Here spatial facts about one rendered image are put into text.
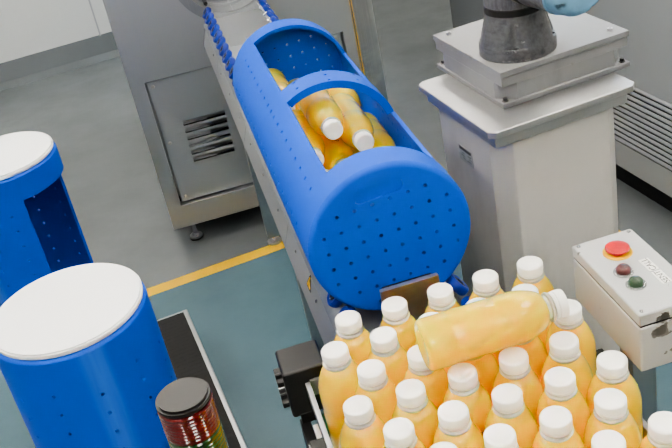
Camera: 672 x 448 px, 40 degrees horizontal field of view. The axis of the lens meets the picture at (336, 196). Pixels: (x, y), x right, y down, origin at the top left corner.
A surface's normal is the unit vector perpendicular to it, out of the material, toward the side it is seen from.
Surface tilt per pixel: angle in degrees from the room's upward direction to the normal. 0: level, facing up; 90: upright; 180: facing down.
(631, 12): 90
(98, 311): 0
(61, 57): 76
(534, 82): 90
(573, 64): 90
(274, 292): 0
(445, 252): 90
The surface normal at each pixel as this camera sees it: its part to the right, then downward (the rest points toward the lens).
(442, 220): 0.24, 0.43
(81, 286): -0.18, -0.86
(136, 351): 0.85, 0.11
